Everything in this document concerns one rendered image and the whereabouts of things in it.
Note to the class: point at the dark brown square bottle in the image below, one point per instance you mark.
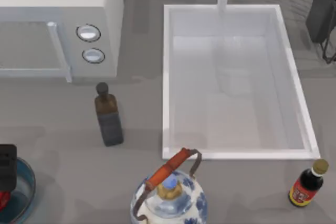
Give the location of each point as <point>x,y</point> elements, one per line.
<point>109,121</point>

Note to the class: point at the white sink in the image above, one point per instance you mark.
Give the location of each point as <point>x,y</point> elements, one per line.
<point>236,103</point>

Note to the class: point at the small round microwave knob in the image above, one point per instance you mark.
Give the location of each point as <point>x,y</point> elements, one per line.
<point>93,55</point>

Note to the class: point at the large round microwave knob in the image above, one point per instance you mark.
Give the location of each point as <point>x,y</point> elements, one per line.
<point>88,33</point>

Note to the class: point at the blue and white teapot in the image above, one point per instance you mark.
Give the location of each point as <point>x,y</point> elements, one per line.
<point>181,203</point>

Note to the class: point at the microwave oven glass door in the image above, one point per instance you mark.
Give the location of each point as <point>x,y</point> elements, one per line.
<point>26,45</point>

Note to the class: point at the dark bottle with red label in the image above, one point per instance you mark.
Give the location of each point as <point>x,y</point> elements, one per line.
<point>304,184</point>

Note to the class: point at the blue bowl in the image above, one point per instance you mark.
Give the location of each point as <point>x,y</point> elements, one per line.
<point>25,182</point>

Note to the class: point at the red object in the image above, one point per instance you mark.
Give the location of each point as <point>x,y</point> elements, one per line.
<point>3,200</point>

